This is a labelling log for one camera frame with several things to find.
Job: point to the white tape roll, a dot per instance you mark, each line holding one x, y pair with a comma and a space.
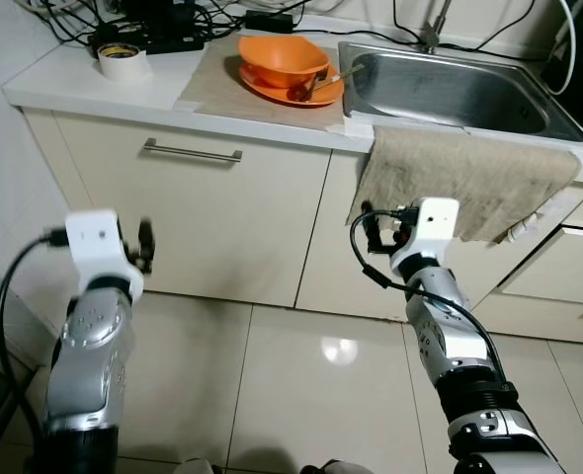
124, 67

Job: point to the orange plastic bowl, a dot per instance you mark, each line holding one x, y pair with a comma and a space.
277, 59

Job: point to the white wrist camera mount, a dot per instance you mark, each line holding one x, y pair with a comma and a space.
99, 242
435, 222

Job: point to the white paper sheet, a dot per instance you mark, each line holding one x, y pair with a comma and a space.
359, 126

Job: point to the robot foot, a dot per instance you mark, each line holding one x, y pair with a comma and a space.
336, 467
195, 467

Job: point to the cream cabinet door behind towel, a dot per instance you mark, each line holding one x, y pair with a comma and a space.
331, 267

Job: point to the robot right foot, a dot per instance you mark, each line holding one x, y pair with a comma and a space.
336, 467

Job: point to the black power strip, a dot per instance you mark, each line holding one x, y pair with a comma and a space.
173, 41

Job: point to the stainless steel sink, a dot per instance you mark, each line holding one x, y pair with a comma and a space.
450, 94

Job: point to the beige hanging towel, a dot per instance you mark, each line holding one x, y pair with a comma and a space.
459, 178

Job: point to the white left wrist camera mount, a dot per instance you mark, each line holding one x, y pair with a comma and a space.
99, 242

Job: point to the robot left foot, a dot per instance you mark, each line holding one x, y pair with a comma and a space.
195, 467

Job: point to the patterned wooden chopstick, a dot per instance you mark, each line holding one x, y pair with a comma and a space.
343, 74

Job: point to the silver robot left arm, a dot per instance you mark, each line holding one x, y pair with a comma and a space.
89, 346

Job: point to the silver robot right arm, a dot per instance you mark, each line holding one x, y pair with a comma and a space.
450, 336

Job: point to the metal faucet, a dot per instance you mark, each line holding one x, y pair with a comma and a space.
432, 36

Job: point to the cream drawer front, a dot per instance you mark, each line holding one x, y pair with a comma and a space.
548, 321

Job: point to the orange plastic plate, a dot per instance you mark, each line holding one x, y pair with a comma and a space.
323, 97

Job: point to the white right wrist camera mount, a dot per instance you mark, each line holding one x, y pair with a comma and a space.
435, 222

